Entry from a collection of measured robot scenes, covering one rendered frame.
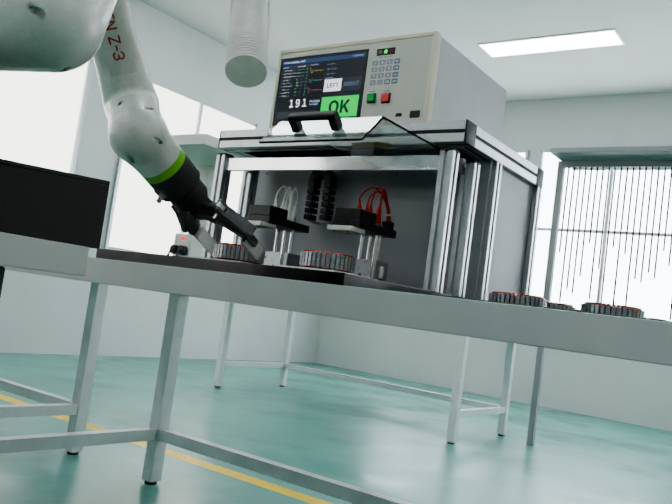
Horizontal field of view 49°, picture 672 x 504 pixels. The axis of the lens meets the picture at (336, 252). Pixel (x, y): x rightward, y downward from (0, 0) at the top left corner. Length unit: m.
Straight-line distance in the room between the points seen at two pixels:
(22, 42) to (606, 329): 0.78
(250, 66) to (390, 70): 1.31
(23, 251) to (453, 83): 1.04
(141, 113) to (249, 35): 1.60
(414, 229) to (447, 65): 0.37
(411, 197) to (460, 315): 0.70
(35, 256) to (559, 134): 7.63
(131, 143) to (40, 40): 0.45
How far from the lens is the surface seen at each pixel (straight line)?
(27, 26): 0.96
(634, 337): 0.94
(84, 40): 0.98
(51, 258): 0.99
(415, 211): 1.66
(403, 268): 1.66
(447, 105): 1.65
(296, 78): 1.80
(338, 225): 1.49
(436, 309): 1.03
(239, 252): 1.57
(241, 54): 2.87
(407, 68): 1.63
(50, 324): 6.74
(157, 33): 7.47
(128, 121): 1.38
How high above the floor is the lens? 0.71
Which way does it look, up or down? 4 degrees up
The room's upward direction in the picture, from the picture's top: 8 degrees clockwise
